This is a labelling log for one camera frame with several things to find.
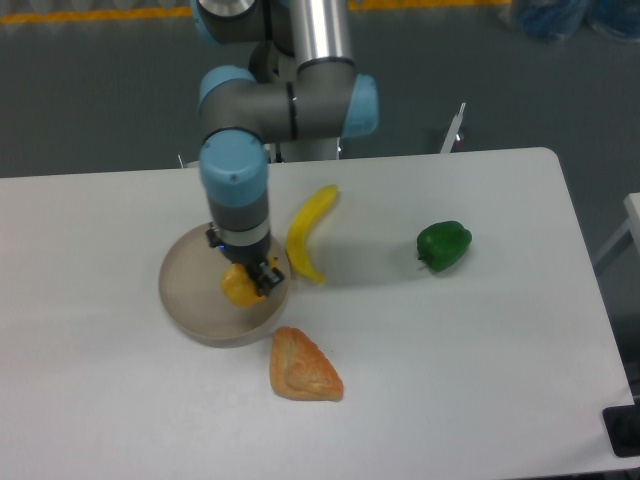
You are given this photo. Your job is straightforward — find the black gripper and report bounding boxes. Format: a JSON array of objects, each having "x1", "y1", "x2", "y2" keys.
[{"x1": 205, "y1": 224, "x2": 285, "y2": 297}]

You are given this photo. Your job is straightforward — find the yellow toy pepper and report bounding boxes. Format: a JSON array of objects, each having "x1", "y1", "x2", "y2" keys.
[{"x1": 220, "y1": 263, "x2": 267, "y2": 308}]

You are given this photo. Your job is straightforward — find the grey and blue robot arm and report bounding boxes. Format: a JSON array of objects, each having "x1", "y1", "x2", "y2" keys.
[{"x1": 191, "y1": 1, "x2": 379, "y2": 296}]

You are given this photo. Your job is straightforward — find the beige round plate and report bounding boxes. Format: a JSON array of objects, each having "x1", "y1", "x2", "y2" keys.
[{"x1": 158, "y1": 224, "x2": 291, "y2": 348}]

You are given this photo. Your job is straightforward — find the green toy pepper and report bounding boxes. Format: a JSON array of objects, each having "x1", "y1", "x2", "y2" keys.
[{"x1": 416, "y1": 220, "x2": 473, "y2": 273}]

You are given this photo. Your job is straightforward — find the yellow toy banana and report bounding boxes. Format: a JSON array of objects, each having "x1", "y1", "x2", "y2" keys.
[{"x1": 285, "y1": 184, "x2": 339, "y2": 283}]

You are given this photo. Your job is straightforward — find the brown toy pastry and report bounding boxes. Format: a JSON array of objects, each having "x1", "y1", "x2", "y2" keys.
[{"x1": 269, "y1": 327, "x2": 344, "y2": 401}]

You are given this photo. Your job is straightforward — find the blue plastic bag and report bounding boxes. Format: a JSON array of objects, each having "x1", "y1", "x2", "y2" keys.
[{"x1": 509, "y1": 0, "x2": 639, "y2": 43}]

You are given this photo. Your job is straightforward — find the white furniture at right edge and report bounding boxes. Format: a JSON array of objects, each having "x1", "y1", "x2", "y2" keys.
[{"x1": 592, "y1": 192, "x2": 639, "y2": 276}]

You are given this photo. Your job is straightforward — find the black device at table edge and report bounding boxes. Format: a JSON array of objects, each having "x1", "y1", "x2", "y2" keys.
[{"x1": 602, "y1": 404, "x2": 640, "y2": 458}]

